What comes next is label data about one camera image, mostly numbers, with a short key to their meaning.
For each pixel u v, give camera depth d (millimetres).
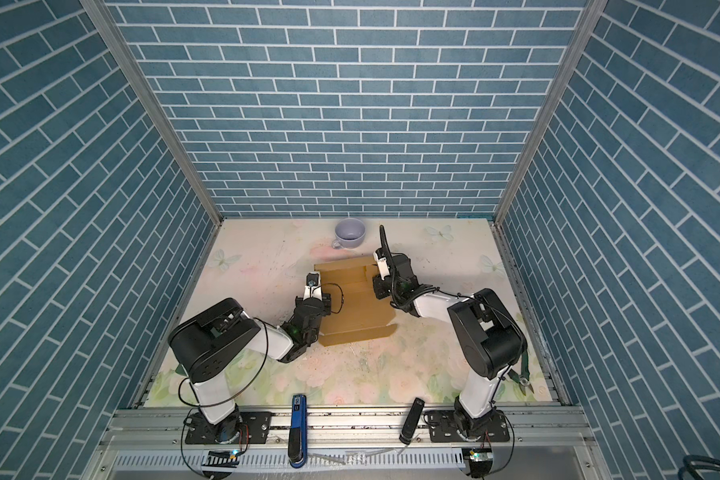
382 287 864
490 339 487
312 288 776
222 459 722
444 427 735
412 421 764
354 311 973
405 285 750
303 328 717
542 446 752
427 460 706
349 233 1143
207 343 496
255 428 736
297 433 730
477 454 740
